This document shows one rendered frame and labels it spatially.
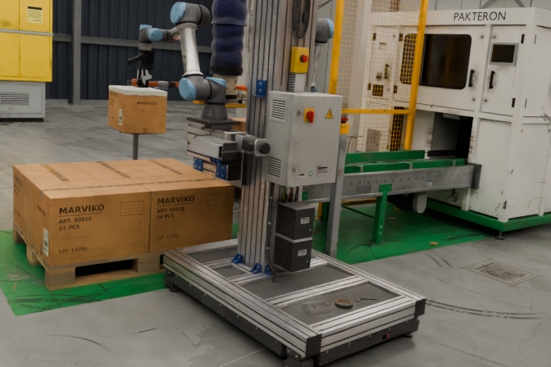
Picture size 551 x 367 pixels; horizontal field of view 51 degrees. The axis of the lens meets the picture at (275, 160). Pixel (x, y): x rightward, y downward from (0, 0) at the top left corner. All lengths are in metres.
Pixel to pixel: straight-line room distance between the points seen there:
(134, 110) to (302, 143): 2.86
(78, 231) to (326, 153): 1.50
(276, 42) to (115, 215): 1.42
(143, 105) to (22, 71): 5.56
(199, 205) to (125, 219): 0.50
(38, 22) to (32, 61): 0.67
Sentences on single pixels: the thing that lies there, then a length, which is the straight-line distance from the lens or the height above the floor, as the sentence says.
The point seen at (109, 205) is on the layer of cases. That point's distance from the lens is 3.53.
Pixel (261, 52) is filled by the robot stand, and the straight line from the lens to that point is 3.11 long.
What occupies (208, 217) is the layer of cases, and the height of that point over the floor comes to 0.33.
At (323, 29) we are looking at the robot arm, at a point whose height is 1.58.
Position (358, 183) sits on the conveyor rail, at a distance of 4.37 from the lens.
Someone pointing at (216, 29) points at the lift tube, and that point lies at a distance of 3.88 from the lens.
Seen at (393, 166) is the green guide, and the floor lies 0.61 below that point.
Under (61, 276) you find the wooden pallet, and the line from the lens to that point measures 3.58.
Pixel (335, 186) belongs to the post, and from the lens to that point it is 3.98.
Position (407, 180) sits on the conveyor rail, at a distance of 4.77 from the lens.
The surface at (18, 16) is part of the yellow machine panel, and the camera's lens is 10.86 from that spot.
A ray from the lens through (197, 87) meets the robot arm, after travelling 3.11.
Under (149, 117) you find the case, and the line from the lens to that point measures 5.56.
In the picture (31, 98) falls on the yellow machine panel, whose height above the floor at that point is 0.41.
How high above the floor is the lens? 1.39
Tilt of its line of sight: 10 degrees down
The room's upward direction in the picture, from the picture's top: 4 degrees clockwise
